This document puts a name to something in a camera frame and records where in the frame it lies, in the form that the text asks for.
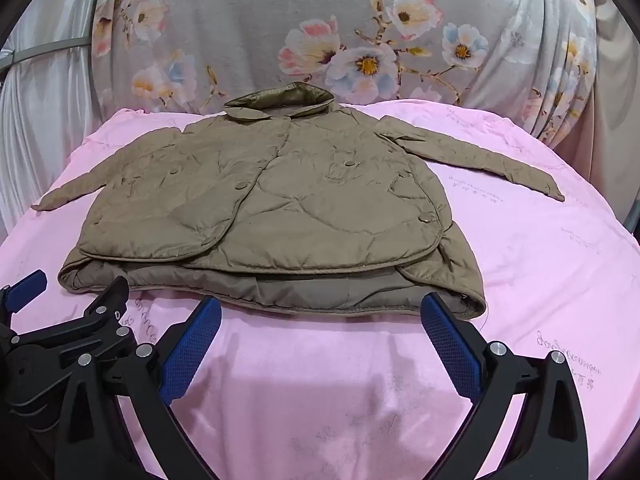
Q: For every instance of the white curtain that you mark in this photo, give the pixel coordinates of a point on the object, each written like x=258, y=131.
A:
x=45, y=125

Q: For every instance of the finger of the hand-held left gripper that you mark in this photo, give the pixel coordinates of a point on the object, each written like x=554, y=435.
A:
x=24, y=289
x=107, y=310

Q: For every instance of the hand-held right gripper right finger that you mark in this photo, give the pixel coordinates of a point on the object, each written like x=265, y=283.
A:
x=452, y=350

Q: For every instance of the olive quilted jacket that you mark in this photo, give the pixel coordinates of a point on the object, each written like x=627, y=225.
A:
x=300, y=210

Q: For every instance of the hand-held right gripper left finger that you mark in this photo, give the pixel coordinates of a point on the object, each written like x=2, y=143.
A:
x=192, y=350

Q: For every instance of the grey floral duvet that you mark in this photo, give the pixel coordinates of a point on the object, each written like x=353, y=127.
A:
x=260, y=35

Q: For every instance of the grey metal rod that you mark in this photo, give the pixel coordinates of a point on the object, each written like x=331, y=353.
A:
x=45, y=50

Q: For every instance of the pink blanket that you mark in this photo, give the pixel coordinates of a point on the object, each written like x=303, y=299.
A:
x=325, y=390

